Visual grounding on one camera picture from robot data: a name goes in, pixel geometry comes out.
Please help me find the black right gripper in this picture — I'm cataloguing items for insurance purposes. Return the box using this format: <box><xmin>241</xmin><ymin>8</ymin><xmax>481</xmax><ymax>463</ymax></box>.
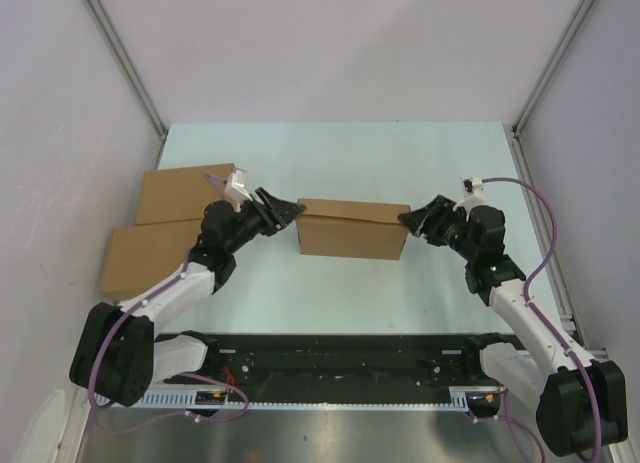
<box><xmin>398</xmin><ymin>195</ymin><xmax>478</xmax><ymax>262</ymax></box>

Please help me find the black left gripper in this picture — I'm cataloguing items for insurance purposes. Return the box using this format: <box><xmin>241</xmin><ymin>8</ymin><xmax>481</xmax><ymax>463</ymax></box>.
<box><xmin>224</xmin><ymin>187</ymin><xmax>305</xmax><ymax>255</ymax></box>

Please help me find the brown cardboard box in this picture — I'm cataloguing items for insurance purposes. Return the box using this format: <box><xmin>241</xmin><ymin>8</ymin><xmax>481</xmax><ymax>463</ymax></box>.
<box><xmin>296</xmin><ymin>198</ymin><xmax>410</xmax><ymax>261</ymax></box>

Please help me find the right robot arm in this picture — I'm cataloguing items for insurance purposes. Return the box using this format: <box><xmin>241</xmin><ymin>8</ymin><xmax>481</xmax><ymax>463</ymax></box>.
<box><xmin>398</xmin><ymin>195</ymin><xmax>628</xmax><ymax>457</ymax></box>

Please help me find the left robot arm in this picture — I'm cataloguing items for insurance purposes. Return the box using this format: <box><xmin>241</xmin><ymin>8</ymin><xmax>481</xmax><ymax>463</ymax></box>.
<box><xmin>68</xmin><ymin>188</ymin><xmax>306</xmax><ymax>407</ymax></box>

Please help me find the upper folded cardboard box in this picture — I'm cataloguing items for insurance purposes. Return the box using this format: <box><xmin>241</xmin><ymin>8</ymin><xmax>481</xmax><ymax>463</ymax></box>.
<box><xmin>135</xmin><ymin>163</ymin><xmax>235</xmax><ymax>225</ymax></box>

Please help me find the folded cardboard box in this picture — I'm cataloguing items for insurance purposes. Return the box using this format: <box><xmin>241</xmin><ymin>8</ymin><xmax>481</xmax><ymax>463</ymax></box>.
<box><xmin>100</xmin><ymin>220</ymin><xmax>201</xmax><ymax>301</ymax></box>
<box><xmin>135</xmin><ymin>163</ymin><xmax>235</xmax><ymax>225</ymax></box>

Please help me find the lower folded cardboard box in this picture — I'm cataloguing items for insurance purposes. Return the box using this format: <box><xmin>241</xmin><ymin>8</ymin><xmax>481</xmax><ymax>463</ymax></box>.
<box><xmin>100</xmin><ymin>220</ymin><xmax>201</xmax><ymax>301</ymax></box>

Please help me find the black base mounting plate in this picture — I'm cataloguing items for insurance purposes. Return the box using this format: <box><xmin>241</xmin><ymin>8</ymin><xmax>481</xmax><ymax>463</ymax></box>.
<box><xmin>164</xmin><ymin>332</ymin><xmax>501</xmax><ymax>390</ymax></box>

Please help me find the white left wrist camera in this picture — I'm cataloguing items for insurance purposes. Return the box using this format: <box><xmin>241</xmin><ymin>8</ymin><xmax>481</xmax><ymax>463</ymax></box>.
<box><xmin>224</xmin><ymin>168</ymin><xmax>252</xmax><ymax>211</ymax></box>

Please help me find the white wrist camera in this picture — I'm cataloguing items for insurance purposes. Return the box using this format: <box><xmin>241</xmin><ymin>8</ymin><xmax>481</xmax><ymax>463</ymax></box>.
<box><xmin>456</xmin><ymin>178</ymin><xmax>487</xmax><ymax>212</ymax></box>
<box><xmin>224</xmin><ymin>168</ymin><xmax>252</xmax><ymax>211</ymax></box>

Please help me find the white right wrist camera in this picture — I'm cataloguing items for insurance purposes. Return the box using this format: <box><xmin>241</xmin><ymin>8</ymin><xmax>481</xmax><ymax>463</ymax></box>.
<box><xmin>456</xmin><ymin>178</ymin><xmax>487</xmax><ymax>212</ymax></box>

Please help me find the right aluminium frame post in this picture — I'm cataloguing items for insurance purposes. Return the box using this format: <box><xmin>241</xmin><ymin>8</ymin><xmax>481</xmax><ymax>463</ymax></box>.
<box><xmin>514</xmin><ymin>0</ymin><xmax>606</xmax><ymax>132</ymax></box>

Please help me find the aluminium frame post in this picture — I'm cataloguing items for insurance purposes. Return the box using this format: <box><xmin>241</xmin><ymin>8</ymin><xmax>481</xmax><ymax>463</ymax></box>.
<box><xmin>514</xmin><ymin>0</ymin><xmax>606</xmax><ymax>132</ymax></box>
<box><xmin>82</xmin><ymin>0</ymin><xmax>168</xmax><ymax>142</ymax></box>

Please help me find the right aluminium side rail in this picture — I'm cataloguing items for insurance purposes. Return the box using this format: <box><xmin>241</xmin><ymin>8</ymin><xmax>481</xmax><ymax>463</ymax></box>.
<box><xmin>503</xmin><ymin>125</ymin><xmax>583</xmax><ymax>341</ymax></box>

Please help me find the grey slotted cable duct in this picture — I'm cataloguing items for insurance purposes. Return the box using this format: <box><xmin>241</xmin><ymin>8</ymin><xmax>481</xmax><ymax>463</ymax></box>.
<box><xmin>134</xmin><ymin>382</ymin><xmax>500</xmax><ymax>409</ymax></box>

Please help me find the left aluminium frame post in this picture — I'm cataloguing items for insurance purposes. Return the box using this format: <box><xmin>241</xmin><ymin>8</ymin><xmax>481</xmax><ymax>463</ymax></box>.
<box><xmin>82</xmin><ymin>0</ymin><xmax>168</xmax><ymax>142</ymax></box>

